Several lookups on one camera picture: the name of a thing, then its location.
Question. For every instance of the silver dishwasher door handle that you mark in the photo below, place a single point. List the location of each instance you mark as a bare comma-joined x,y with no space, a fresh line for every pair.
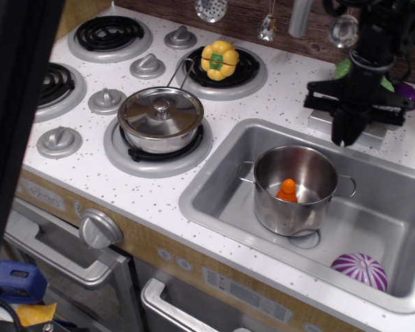
163,316

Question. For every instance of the silver stove knob back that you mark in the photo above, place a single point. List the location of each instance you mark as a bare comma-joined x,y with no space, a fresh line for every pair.
180,39

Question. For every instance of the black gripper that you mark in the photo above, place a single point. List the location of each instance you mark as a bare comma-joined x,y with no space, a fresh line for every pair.
357,99

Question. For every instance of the hanging silver ladle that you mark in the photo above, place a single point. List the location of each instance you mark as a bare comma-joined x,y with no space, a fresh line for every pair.
343,31

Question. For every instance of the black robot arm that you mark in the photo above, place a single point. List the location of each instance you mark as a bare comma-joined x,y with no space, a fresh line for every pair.
27,31

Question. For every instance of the silver oven dial knob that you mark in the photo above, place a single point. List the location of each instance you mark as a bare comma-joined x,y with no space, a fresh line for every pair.
98,231

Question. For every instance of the silver stove knob left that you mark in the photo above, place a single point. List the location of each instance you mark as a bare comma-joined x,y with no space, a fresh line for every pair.
106,102

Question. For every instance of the green toy lettuce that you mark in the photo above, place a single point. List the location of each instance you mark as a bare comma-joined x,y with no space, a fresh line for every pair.
342,69

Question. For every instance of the front left stove burner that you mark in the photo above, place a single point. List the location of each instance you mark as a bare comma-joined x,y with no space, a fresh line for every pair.
63,89

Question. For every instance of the silver oven door handle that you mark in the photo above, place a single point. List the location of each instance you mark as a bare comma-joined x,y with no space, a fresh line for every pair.
56,243

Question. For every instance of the orange toy carrot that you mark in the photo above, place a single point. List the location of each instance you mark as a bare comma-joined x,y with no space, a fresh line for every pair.
288,191

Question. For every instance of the back right stove burner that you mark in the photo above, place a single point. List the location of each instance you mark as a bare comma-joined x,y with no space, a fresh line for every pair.
249,76

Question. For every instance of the purple toy eggplant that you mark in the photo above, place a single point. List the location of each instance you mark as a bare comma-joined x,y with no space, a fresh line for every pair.
407,91

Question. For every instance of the hanging slotted spoon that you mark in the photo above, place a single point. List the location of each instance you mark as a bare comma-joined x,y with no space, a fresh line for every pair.
211,11

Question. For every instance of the silver stove knob front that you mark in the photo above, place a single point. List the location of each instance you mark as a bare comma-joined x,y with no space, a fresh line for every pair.
59,142

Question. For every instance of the silver stove knob middle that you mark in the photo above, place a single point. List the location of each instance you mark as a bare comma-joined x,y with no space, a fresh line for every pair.
147,68

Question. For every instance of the silver stove knob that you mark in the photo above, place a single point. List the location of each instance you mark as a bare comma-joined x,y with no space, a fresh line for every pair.
59,142
106,102
180,39
147,68

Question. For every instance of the tall steel pot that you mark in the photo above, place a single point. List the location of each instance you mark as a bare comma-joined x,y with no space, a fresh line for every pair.
317,181

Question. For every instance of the grey toy sink basin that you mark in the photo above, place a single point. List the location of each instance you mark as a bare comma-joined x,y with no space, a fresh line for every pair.
345,217

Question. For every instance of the front right stove burner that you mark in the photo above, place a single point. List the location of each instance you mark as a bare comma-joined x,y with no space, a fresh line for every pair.
136,163

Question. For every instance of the steel pot with lid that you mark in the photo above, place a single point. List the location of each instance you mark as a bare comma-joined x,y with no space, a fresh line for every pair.
161,119

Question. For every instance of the purple striped toy onion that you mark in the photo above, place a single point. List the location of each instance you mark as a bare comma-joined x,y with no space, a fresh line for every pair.
362,268

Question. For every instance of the yellow toy bell pepper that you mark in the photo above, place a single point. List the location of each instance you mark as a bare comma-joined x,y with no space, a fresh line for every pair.
219,60

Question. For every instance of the yellow cloth piece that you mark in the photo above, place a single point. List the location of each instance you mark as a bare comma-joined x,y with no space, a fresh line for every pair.
32,314

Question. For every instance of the silver toy faucet with lever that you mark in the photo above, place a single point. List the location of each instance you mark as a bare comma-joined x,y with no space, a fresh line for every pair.
374,133

